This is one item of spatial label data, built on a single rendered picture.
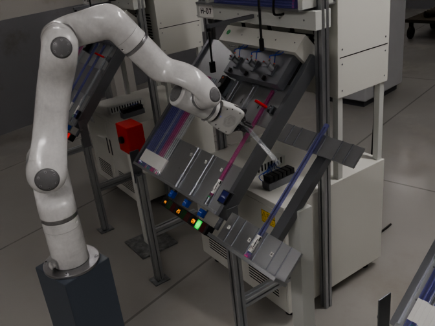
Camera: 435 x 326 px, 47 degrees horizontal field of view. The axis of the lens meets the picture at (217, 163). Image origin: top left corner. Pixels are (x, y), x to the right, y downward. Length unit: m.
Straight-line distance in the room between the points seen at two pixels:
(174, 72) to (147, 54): 0.10
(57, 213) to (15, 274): 1.57
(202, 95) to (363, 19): 0.87
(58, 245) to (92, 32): 0.68
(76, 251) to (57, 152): 0.36
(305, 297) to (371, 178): 0.81
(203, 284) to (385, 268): 0.95
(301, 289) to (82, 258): 0.77
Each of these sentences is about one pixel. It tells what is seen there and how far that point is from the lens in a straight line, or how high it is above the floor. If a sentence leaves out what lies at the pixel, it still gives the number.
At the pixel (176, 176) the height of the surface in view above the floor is 0.75.
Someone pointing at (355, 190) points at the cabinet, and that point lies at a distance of 2.41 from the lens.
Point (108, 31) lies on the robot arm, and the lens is 1.53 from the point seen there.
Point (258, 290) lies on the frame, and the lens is 2.15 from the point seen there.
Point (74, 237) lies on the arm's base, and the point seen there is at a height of 0.82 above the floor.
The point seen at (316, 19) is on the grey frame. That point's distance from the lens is 1.92.
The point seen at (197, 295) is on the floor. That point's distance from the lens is 2.67.
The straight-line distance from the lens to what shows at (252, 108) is 2.04.
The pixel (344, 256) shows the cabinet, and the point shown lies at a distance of 2.54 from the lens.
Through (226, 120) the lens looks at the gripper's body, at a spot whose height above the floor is 1.09.
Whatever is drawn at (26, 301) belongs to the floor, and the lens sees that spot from 2.96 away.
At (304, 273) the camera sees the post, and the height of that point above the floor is 0.56.
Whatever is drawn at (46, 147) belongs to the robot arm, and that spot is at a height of 1.15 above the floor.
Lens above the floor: 1.67
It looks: 25 degrees down
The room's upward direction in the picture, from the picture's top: 6 degrees counter-clockwise
